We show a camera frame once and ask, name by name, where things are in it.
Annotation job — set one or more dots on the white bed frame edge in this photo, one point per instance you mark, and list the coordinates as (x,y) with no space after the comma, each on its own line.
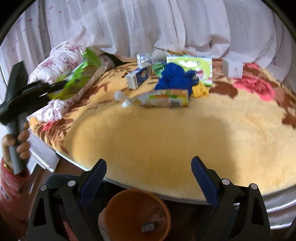
(41,155)

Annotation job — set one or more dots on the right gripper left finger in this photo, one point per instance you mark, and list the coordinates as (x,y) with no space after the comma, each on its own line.
(72,201)

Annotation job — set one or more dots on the blue white carton box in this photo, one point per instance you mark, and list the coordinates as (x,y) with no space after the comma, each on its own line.
(138,76)

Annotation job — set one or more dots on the yellow green snack wrapper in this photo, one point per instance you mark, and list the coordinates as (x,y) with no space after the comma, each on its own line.
(78,77)

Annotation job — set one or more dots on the blue crumpled cloth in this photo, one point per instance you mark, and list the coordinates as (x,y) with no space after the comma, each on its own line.
(175,77)

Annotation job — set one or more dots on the small white box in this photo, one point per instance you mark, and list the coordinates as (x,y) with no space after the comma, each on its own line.
(232,69)

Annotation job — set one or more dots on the red knitted sleeve forearm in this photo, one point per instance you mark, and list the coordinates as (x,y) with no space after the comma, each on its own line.
(15,203)

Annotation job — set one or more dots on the orange juice snack wrapper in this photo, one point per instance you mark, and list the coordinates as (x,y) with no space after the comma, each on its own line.
(165,98)

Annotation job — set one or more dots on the white sheer curtain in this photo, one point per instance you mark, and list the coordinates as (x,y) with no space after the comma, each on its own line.
(245,31)

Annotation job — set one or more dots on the yellow crumpled wrapper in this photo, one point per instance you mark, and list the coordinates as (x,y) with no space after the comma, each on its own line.
(200,90)

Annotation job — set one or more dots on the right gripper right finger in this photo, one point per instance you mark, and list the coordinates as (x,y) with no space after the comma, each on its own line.
(239,212)

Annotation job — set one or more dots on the white bottle cap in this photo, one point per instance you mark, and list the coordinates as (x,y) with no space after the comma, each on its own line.
(119,96)

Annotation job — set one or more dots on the green crumpled wrapper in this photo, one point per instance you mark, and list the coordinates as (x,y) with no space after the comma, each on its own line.
(158,68)

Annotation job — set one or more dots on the orange plastic trash bin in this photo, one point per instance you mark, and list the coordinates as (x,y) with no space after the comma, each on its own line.
(137,215)

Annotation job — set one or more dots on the clear crumpled plastic wrapper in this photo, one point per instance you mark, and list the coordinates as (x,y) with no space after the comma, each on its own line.
(146,59)

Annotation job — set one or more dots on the green yellow medicine box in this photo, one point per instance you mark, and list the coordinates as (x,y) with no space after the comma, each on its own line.
(202,66)

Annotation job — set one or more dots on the person's left hand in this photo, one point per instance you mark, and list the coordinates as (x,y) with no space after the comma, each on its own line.
(22,147)

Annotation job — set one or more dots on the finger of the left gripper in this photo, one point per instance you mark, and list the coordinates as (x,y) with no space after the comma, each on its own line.
(40,88)

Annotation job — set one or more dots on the rolled floral pink quilt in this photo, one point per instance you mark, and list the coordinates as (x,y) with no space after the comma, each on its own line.
(63,59)

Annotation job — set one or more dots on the yellow floral plush blanket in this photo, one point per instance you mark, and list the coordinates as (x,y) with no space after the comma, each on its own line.
(244,130)

